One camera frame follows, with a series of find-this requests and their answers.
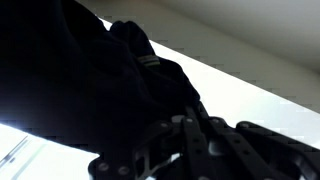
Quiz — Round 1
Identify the black cloth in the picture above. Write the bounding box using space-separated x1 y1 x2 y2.
0 0 203 156

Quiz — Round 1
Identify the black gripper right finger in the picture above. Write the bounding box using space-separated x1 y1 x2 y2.
184 103 320 180

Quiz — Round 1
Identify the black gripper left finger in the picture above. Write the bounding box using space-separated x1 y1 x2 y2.
88 114 193 180

